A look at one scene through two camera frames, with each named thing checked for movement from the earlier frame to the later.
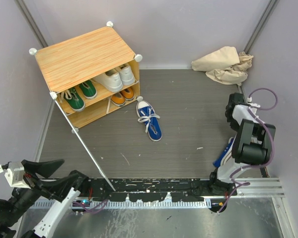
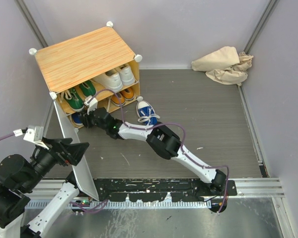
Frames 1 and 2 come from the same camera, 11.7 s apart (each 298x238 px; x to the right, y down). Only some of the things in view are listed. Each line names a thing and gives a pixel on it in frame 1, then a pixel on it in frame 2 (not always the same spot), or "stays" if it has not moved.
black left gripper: x=57 y=187 to x=74 y=151
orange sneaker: x=118 y=99 stays
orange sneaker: x=127 y=93 stays
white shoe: x=111 y=80 stays
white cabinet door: x=53 y=95 to x=82 y=172
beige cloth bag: x=226 y=66 stays
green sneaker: x=88 y=89 stays
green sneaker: x=72 y=98 stays
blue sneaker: x=225 y=153 to x=77 y=118
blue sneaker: x=146 y=112 stays
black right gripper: x=234 y=127 to x=86 y=119
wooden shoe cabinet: x=92 y=74 stays
